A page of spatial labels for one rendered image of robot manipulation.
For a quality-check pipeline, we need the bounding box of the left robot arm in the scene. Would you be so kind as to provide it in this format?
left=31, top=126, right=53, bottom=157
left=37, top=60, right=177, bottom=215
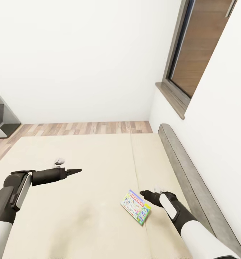
left=0, top=157, right=82, bottom=259

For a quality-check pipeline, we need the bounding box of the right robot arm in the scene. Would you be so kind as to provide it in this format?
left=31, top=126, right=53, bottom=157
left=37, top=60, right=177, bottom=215
left=140, top=185, right=241, bottom=259

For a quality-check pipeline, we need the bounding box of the board game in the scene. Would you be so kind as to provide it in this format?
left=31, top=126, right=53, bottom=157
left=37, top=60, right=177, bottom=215
left=120, top=189, right=151, bottom=225

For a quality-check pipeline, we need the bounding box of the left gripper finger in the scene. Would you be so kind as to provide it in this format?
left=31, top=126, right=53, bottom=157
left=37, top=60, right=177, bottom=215
left=65, top=169, right=82, bottom=178

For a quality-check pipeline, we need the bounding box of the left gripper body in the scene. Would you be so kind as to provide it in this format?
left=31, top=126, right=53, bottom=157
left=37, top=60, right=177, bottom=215
left=44, top=167, right=65, bottom=184

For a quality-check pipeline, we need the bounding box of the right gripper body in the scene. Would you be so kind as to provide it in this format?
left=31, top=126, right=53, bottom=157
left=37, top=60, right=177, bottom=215
left=144, top=190, right=158, bottom=205

